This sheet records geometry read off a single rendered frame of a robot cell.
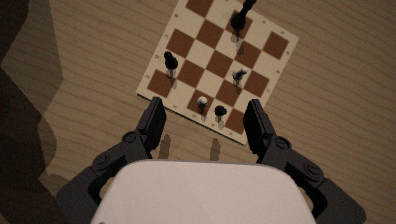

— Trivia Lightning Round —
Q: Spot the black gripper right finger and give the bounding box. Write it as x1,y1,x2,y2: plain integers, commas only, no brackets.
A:
243,99,367,224

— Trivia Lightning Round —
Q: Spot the brown and cream chessboard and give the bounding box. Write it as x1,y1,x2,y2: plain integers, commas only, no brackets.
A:
136,0,299,145

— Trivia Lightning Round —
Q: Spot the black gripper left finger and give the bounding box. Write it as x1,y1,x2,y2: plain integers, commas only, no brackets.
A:
55,97,167,224

